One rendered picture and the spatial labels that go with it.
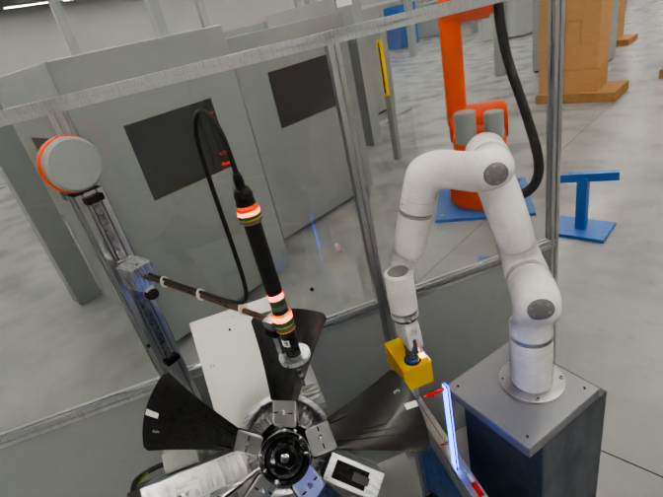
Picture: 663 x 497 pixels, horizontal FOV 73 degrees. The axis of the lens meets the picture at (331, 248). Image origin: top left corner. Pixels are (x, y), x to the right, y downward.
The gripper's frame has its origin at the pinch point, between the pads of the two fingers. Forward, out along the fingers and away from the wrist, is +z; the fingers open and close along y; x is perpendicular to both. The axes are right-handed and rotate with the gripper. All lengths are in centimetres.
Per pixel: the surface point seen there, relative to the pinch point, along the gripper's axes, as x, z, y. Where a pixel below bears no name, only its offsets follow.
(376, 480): 25.7, 9.4, -28.9
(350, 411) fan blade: 26.6, -9.6, -21.5
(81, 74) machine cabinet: 102, -99, 228
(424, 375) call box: -2.1, 7.1, -3.5
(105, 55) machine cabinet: 86, -106, 237
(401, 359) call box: 3.0, 2.4, 2.0
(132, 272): 71, -47, 21
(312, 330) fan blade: 29.6, -31.6, -12.9
